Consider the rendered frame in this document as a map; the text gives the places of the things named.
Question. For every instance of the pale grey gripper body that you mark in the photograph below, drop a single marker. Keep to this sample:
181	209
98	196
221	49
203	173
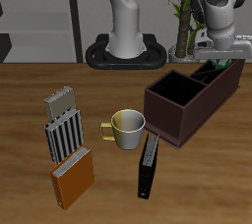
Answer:
210	53

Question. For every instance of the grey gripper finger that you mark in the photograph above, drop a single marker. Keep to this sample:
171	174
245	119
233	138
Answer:
220	62
230	62

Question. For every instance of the green book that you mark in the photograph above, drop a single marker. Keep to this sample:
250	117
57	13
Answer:
218	66

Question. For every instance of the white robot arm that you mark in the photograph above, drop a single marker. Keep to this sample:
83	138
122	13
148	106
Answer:
126	21

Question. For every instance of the dark brown desk caddy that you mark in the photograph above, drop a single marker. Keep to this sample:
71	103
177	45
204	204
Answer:
183	116

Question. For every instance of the beige grey book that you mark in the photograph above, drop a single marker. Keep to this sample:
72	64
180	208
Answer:
60	103

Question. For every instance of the black and white striped book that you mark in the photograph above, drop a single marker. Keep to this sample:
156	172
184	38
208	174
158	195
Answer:
64	134

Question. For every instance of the orange book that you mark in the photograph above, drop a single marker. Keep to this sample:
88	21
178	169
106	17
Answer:
75	182

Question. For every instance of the green pot plant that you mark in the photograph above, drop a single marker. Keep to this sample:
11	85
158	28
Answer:
183	31

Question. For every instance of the white and yellow mug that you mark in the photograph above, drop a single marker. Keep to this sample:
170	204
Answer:
129	133

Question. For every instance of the grey shelf unit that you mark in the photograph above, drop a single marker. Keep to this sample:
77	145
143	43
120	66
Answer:
36	21

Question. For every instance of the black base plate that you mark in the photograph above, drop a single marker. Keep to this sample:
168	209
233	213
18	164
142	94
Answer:
95	58

